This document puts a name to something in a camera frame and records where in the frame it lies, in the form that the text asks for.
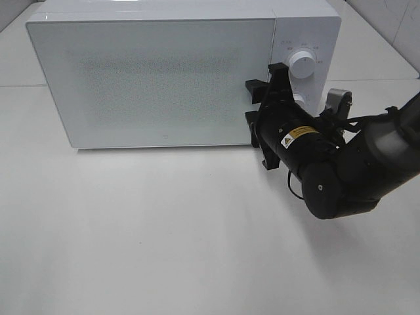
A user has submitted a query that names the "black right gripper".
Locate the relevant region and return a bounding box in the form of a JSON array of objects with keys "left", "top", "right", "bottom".
[{"left": 245, "top": 88, "right": 352, "bottom": 177}]

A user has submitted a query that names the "white control knob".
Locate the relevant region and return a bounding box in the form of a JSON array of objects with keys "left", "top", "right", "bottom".
[
  {"left": 293, "top": 93, "right": 306, "bottom": 108},
  {"left": 286, "top": 48, "right": 316, "bottom": 79}
]

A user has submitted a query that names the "white microwave door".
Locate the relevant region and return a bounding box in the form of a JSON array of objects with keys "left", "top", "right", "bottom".
[{"left": 27, "top": 19, "right": 274, "bottom": 149}]

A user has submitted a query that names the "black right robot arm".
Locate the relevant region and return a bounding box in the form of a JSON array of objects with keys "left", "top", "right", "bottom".
[{"left": 245, "top": 81, "right": 419, "bottom": 219}]

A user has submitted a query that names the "white microwave oven body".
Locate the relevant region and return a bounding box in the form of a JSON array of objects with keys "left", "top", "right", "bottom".
[{"left": 25, "top": 0, "right": 342, "bottom": 152}]

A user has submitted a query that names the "black cable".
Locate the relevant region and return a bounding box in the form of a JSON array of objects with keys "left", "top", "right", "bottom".
[{"left": 287, "top": 169, "right": 305, "bottom": 200}]

